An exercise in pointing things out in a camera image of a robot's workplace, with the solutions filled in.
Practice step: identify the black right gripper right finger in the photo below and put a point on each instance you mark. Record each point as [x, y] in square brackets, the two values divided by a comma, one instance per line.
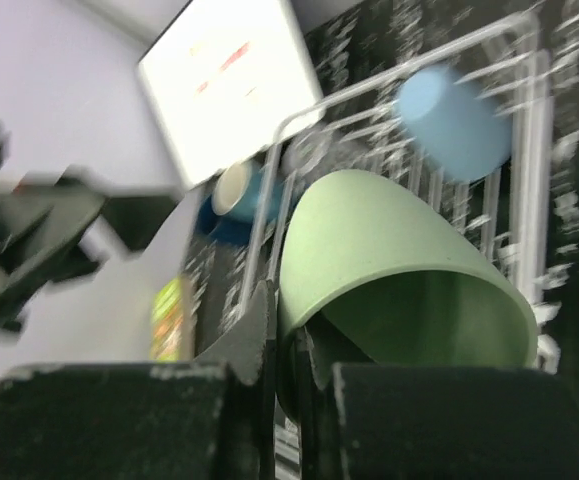
[366, 421]

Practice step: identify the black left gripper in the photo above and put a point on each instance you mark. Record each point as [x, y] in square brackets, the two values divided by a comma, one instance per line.
[43, 221]

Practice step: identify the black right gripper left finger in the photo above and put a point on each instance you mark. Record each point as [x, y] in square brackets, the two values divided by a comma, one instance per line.
[210, 418]

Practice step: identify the green plastic cup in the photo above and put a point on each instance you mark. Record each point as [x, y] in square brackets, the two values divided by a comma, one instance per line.
[375, 263]

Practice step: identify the dark blue ceramic mug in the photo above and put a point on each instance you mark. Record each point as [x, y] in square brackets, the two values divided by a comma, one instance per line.
[222, 229]

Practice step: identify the light blue handled mug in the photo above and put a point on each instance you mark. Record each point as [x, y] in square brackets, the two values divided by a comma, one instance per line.
[237, 192]

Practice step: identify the clear glass cup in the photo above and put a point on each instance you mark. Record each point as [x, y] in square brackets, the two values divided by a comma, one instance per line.
[305, 151]

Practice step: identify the light blue plastic cup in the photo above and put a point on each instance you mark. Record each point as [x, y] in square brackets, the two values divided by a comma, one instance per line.
[457, 127]

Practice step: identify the green treehouse book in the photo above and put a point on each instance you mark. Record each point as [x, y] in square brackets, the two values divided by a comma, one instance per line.
[173, 322]

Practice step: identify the white whiteboard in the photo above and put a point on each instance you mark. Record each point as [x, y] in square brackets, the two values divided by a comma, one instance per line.
[225, 80]

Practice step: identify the black marble table mat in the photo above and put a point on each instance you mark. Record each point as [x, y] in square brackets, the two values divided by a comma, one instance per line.
[356, 45]

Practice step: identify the white wire dish rack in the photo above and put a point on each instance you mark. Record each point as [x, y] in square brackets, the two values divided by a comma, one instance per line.
[502, 215]

